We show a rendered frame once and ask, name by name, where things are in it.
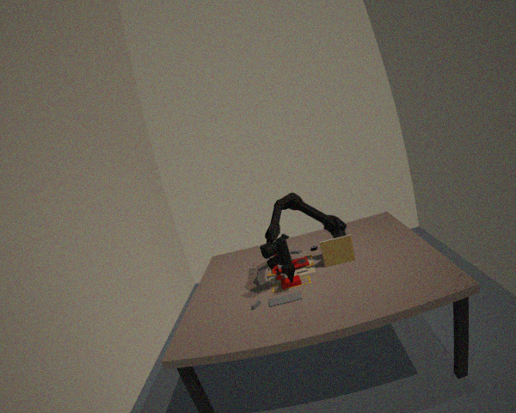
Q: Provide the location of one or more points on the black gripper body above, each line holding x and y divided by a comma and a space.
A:
285, 258

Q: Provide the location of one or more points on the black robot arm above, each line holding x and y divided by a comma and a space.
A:
295, 202

